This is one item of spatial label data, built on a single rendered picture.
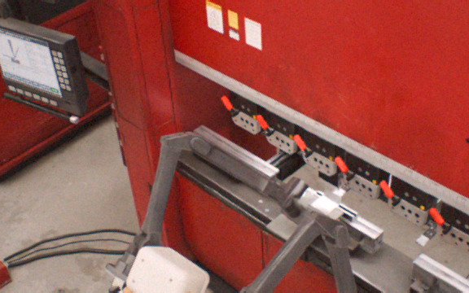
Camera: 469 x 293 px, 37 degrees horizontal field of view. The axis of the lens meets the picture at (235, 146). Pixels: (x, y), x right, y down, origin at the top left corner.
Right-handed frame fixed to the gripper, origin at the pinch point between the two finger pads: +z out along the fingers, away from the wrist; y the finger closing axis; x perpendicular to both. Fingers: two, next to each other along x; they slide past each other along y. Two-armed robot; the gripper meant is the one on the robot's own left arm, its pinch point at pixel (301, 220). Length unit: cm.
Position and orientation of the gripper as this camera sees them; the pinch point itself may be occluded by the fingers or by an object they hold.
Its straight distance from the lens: 272.1
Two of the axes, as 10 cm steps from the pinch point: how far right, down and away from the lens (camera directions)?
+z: 4.0, 4.5, 8.0
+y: -7.0, -4.2, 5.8
